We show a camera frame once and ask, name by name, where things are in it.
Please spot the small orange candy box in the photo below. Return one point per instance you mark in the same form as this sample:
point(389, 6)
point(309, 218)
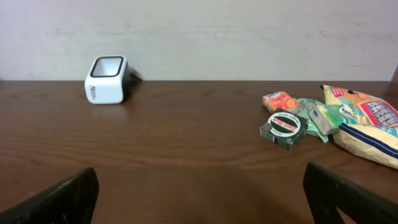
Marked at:
point(280, 100)

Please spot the small teal candy box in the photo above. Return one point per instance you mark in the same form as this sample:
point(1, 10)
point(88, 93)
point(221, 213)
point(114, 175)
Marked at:
point(329, 118)

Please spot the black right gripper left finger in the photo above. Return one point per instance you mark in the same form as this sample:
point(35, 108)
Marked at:
point(72, 200)

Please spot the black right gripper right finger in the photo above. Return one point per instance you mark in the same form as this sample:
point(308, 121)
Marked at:
point(328, 192)

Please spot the white barcode scanner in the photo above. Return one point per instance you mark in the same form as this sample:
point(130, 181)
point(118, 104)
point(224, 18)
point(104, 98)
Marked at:
point(108, 80)

